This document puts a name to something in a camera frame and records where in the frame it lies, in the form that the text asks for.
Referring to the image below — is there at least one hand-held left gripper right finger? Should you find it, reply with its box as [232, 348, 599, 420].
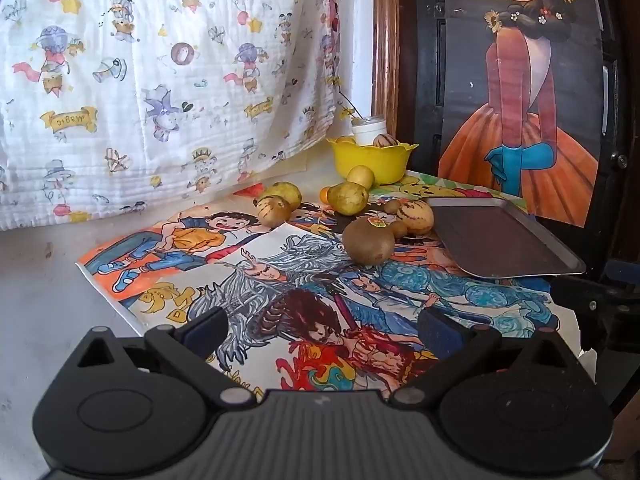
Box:
[387, 305, 576, 408]

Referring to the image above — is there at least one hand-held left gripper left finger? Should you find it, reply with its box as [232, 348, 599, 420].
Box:
[70, 305, 258, 408]

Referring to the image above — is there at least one metal tray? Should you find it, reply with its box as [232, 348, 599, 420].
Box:
[424, 197, 587, 279]

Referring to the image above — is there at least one brown kiwi with sticker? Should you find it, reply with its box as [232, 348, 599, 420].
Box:
[342, 216, 397, 264]

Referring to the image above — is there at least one yellow-green guava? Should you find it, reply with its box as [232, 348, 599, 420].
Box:
[257, 181, 302, 209]

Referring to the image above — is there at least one yellow-green pear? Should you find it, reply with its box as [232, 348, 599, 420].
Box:
[327, 180, 370, 217]

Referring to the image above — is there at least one yellow scalloped bowl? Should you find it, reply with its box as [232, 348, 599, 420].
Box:
[326, 136, 420, 186]

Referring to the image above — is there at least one white plastic jar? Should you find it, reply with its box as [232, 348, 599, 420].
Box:
[351, 116, 387, 147]

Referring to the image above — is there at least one yellow flower sprig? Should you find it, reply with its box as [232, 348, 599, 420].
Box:
[325, 77, 363, 123]

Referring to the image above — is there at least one white cartoon printed blanket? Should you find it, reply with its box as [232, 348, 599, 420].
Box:
[0, 0, 346, 231]

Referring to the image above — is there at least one wall poster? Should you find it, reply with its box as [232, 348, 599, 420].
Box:
[437, 0, 608, 228]

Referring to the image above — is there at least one brown wooden door frame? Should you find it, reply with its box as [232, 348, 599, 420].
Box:
[371, 0, 416, 146]

